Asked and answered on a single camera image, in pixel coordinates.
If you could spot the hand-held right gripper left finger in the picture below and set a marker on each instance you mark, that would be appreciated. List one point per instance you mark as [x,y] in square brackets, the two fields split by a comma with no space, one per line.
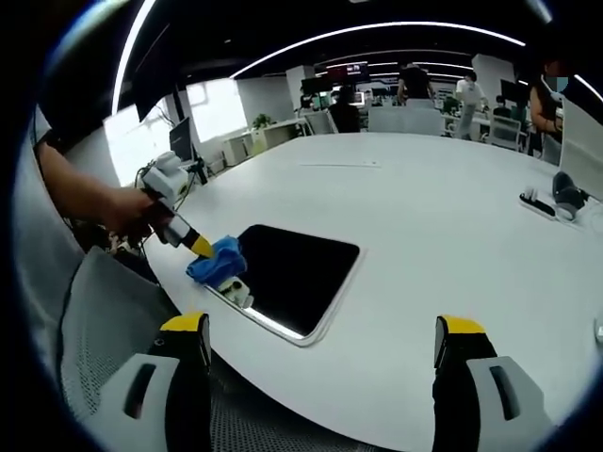
[151,405]

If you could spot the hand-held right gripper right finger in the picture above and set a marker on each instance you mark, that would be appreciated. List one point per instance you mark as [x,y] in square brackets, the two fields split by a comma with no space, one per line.
[490,405]

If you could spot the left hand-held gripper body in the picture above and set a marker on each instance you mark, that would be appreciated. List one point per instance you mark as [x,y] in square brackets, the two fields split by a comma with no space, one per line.
[165,181]

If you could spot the blue cleaning cloth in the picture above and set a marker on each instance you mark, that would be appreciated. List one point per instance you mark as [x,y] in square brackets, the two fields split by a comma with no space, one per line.
[216,268]

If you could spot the black tablet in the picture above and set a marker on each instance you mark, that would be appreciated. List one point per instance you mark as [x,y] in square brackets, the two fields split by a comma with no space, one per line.
[301,273]

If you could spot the person's left hand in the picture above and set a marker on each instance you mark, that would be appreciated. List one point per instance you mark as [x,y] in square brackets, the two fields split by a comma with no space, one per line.
[134,214]

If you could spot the dark computer monitor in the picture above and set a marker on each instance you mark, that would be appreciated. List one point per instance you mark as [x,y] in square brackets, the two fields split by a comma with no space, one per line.
[181,139]

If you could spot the dark hanging screen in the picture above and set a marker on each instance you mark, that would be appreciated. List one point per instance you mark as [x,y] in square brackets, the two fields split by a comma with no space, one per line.
[153,94]

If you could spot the grey mesh office chair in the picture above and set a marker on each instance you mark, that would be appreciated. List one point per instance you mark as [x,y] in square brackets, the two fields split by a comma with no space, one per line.
[108,306]

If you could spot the white side desk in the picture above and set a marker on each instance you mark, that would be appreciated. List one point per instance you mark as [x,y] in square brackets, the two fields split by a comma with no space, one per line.
[264,141]

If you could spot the green potted plant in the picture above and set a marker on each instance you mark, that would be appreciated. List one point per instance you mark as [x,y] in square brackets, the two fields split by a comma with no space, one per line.
[263,121]

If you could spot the white device with black buttons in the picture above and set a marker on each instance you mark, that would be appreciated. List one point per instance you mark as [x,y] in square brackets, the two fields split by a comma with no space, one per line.
[598,329]

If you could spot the curved ceiling light strip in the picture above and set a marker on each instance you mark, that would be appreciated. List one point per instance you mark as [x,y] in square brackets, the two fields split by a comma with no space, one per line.
[377,24]
[127,52]

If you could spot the person's grey shirt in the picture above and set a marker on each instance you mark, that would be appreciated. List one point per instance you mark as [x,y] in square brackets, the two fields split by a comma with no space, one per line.
[42,263]

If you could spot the grey headphones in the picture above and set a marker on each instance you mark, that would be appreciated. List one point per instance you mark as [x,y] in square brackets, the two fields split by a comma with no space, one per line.
[567,193]

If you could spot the white partition desk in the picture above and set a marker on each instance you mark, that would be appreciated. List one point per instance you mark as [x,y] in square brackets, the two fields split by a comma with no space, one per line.
[405,123]

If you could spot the white upright panel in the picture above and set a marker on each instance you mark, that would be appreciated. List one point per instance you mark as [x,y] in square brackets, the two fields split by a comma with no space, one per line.
[584,150]

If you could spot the white office chair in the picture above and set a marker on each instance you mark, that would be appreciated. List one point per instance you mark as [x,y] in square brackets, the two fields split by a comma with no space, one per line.
[508,132]

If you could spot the red wall screen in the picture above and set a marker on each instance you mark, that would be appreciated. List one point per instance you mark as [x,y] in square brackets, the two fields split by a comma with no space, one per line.
[346,71]

